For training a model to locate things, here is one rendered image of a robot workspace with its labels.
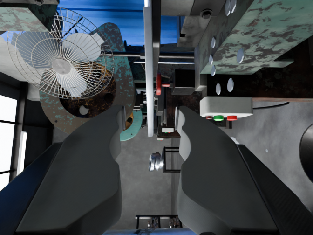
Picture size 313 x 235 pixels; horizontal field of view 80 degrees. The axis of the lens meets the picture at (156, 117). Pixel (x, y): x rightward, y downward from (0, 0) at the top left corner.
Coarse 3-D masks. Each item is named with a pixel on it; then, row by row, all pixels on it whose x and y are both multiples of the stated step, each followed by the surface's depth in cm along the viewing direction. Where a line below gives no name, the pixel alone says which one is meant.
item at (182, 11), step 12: (156, 0) 25; (168, 0) 33; (180, 0) 33; (192, 0) 33; (204, 0) 33; (216, 0) 33; (156, 12) 25; (168, 12) 36; (180, 12) 36; (192, 12) 36; (204, 12) 36; (216, 12) 36; (156, 24) 25; (156, 36) 25; (156, 48) 26; (156, 60) 30; (156, 72) 35
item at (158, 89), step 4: (160, 76) 62; (156, 80) 64; (160, 80) 62; (156, 84) 63; (160, 84) 62; (164, 84) 64; (168, 84) 64; (156, 88) 63; (160, 88) 62; (156, 92) 64; (160, 92) 63
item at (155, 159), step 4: (164, 148) 311; (168, 148) 312; (172, 148) 312; (176, 148) 312; (156, 152) 321; (164, 152) 308; (152, 156) 312; (156, 156) 313; (160, 156) 317; (164, 156) 306; (152, 160) 308; (156, 160) 311; (160, 160) 322; (164, 160) 304; (152, 164) 308; (156, 164) 310; (160, 164) 319; (164, 164) 302; (152, 168) 309; (156, 168) 313; (160, 168) 327; (164, 168) 300; (164, 172) 316; (168, 172) 334; (172, 172) 334; (176, 172) 334
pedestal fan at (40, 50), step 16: (32, 32) 103; (96, 32) 104; (32, 48) 106; (48, 48) 109; (64, 48) 105; (80, 48) 104; (96, 48) 112; (32, 64) 109; (48, 64) 106; (64, 64) 107; (112, 64) 118; (32, 80) 116; (48, 80) 114; (64, 80) 124; (80, 80) 120; (80, 96) 131
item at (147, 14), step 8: (144, 0) 39; (144, 8) 17; (144, 16) 18; (144, 24) 18; (144, 32) 18; (152, 32) 18; (144, 40) 18; (152, 40) 18; (152, 48) 18; (152, 56) 19; (152, 64) 19; (152, 72) 19; (152, 80) 20; (152, 88) 20; (152, 96) 21; (152, 104) 21; (152, 112) 22; (152, 120) 23; (152, 128) 25
